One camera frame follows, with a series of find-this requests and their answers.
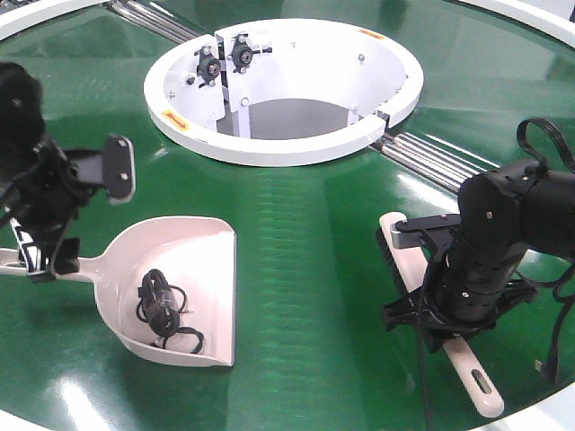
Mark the white inner conveyor ring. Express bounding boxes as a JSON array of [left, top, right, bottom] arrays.
[[143, 18, 424, 168]]

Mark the orange warning label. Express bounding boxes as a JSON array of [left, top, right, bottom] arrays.
[[162, 110, 190, 131], [358, 28, 385, 40]]

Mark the left steel roller strip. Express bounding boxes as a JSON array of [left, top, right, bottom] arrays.
[[106, 1, 200, 44]]

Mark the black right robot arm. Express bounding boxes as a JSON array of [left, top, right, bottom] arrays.
[[381, 160, 574, 350]]

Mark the white outer rim right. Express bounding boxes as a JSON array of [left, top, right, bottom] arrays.
[[463, 0, 574, 48]]

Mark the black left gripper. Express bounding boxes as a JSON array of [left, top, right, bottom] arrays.
[[1, 135, 136, 283]]

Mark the thin black wire coil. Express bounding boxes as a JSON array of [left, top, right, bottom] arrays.
[[150, 285, 206, 356]]

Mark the left black bearing mount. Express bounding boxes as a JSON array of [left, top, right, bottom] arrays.
[[195, 45, 221, 88]]

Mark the right black bearing mount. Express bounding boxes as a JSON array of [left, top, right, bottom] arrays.
[[226, 33, 273, 74]]

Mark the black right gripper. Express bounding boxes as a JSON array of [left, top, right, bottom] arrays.
[[381, 214, 537, 352]]

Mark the orange warning label front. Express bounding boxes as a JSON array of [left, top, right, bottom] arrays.
[[162, 110, 190, 131]]

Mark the black bearing mount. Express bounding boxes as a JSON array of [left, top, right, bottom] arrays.
[[195, 45, 221, 88], [226, 33, 273, 74]]

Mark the orange warning label rear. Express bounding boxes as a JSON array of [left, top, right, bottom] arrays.
[[358, 28, 385, 40]]

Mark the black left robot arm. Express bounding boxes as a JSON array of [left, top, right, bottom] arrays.
[[1, 62, 136, 282]]

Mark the pink plastic dustpan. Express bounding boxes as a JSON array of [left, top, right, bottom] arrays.
[[0, 215, 237, 368]]

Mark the white outer rim left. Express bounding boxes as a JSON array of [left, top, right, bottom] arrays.
[[0, 0, 102, 40]]

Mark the pink hand brush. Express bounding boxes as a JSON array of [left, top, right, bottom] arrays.
[[379, 212, 504, 418]]

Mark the white rim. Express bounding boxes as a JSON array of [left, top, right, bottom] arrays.
[[0, 0, 102, 40], [463, 0, 574, 48]]

